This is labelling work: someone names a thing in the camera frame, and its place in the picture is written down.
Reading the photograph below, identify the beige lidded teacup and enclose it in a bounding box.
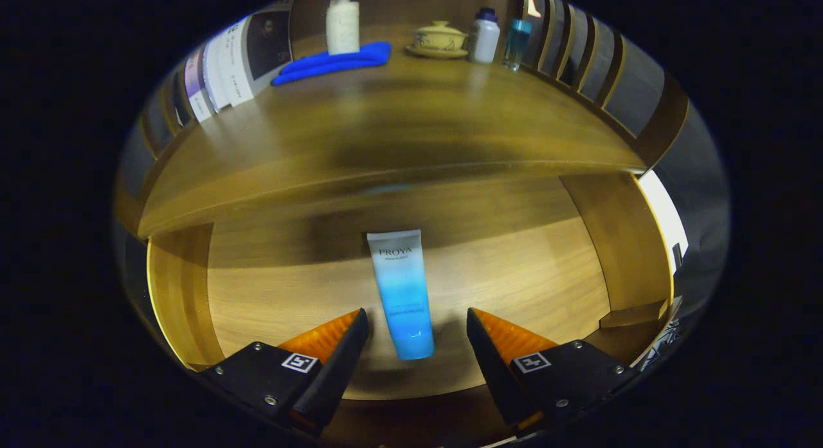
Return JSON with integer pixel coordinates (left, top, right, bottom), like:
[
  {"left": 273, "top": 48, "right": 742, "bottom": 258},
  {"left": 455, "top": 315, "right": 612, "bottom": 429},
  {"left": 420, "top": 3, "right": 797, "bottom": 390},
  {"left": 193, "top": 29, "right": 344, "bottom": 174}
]
[{"left": 405, "top": 20, "right": 469, "bottom": 59}]

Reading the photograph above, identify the thin white book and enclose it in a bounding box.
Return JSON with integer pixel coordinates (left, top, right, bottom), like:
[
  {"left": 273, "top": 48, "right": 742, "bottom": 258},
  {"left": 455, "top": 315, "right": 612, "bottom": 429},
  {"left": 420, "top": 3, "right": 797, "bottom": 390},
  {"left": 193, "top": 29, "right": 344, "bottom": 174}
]
[{"left": 201, "top": 40, "right": 226, "bottom": 112}]

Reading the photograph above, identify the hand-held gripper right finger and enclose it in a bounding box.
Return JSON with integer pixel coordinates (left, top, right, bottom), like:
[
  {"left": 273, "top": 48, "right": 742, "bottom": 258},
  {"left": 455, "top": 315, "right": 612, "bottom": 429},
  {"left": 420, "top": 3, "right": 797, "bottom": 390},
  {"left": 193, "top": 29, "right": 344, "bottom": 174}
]
[{"left": 466, "top": 307, "right": 644, "bottom": 435}]

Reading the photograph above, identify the clear blue bottle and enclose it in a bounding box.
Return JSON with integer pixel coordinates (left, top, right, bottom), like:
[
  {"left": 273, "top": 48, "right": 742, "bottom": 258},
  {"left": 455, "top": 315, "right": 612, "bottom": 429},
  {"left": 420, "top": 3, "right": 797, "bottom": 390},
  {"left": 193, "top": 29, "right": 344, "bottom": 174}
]
[{"left": 502, "top": 19, "right": 533, "bottom": 72}]

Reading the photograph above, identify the thick white book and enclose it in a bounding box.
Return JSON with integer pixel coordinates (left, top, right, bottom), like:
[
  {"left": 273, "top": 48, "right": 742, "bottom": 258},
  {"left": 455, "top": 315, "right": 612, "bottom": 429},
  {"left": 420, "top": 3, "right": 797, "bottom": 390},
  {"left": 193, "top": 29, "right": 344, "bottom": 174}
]
[{"left": 215, "top": 10, "right": 294, "bottom": 108}]

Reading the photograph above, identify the white plastic drawer unit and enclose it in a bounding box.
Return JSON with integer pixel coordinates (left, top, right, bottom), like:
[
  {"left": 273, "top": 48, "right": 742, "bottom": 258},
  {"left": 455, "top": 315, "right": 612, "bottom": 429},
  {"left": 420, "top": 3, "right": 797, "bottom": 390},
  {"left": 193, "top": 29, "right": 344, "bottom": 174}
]
[{"left": 637, "top": 170, "right": 689, "bottom": 275}]

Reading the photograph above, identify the white pump bottle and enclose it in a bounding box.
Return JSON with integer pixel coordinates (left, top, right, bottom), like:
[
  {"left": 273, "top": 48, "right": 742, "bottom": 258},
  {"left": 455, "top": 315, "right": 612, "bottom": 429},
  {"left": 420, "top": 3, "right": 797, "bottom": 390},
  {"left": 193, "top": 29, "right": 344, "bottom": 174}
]
[{"left": 325, "top": 0, "right": 361, "bottom": 55}]

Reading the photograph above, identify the wooden countertop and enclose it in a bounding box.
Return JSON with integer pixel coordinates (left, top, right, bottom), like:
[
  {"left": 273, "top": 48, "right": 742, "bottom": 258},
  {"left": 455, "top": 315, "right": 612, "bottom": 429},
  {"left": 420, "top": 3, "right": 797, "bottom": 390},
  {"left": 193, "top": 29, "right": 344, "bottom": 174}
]
[{"left": 138, "top": 24, "right": 647, "bottom": 240}]

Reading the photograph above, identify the white bottle with blue cap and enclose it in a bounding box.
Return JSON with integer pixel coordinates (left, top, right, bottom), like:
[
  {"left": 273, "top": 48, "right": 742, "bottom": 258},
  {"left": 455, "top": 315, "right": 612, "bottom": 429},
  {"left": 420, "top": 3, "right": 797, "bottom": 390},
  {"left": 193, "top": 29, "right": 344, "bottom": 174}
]
[{"left": 468, "top": 8, "right": 501, "bottom": 65}]

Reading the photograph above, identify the blue cosmetic tube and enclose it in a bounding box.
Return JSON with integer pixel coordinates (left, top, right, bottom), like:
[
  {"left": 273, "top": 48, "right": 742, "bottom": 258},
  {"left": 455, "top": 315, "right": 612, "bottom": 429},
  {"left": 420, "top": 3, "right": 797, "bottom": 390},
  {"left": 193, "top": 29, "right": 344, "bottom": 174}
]
[{"left": 366, "top": 229, "right": 435, "bottom": 361}]

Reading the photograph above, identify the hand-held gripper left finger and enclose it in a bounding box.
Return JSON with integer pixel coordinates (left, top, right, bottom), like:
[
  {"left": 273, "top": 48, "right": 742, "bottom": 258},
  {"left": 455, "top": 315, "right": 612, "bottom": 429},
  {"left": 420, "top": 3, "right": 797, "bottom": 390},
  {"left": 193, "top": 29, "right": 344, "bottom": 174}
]
[{"left": 199, "top": 307, "right": 370, "bottom": 436}]

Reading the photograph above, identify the wooden drawer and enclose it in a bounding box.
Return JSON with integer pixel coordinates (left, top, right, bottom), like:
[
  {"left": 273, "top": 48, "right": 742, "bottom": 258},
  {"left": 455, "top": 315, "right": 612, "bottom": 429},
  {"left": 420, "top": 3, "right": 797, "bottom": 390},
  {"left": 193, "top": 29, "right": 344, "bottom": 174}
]
[{"left": 147, "top": 172, "right": 683, "bottom": 447}]

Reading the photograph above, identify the blue folded cloth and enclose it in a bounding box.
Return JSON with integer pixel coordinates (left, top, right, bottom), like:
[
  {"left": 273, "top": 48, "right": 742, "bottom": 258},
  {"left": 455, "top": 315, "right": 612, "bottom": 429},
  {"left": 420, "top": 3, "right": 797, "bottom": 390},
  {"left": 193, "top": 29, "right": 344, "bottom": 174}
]
[{"left": 271, "top": 41, "right": 393, "bottom": 87}]

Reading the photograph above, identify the purple book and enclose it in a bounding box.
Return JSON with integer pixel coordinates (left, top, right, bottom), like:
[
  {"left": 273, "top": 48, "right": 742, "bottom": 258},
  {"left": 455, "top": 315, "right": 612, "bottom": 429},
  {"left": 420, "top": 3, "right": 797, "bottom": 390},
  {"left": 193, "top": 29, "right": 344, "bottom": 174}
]
[{"left": 183, "top": 49, "right": 213, "bottom": 123}]

